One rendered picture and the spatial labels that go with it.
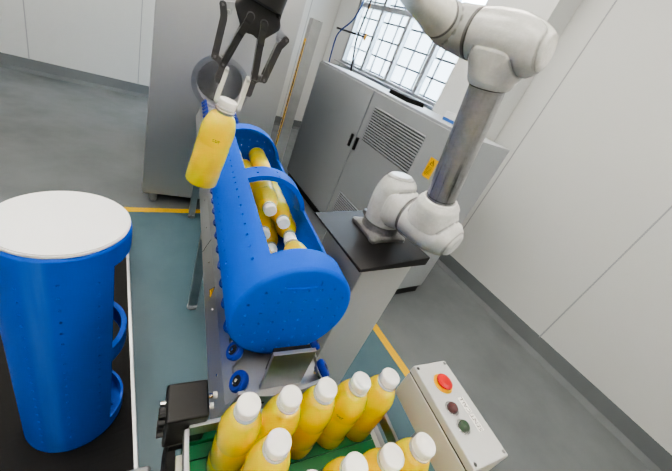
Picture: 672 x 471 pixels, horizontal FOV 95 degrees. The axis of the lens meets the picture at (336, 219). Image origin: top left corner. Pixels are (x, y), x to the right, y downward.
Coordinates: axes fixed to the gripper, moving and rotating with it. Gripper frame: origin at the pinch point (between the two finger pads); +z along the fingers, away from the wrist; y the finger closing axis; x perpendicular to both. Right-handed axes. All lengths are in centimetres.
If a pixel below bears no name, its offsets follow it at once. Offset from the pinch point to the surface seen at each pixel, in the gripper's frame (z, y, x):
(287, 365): 41, -25, 35
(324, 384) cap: 31, -26, 45
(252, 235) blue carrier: 25.3, -12.7, 13.4
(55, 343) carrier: 76, 21, 10
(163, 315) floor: 151, -11, -56
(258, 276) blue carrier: 24.9, -13.0, 26.1
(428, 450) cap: 28, -42, 58
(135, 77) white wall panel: 169, 78, -468
